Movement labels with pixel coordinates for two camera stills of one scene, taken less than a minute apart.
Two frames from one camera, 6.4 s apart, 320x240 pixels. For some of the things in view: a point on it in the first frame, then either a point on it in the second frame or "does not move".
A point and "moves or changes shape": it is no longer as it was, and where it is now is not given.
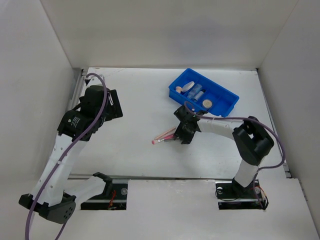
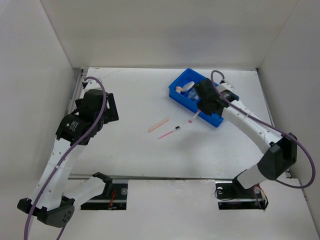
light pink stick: [164, 133] → [158, 125]
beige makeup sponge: [178, 89] does not move
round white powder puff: [188, 86] does not move
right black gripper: [187, 138] → [200, 104]
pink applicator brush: [172, 137] moves or changes shape
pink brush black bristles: [172, 137] moves or changes shape
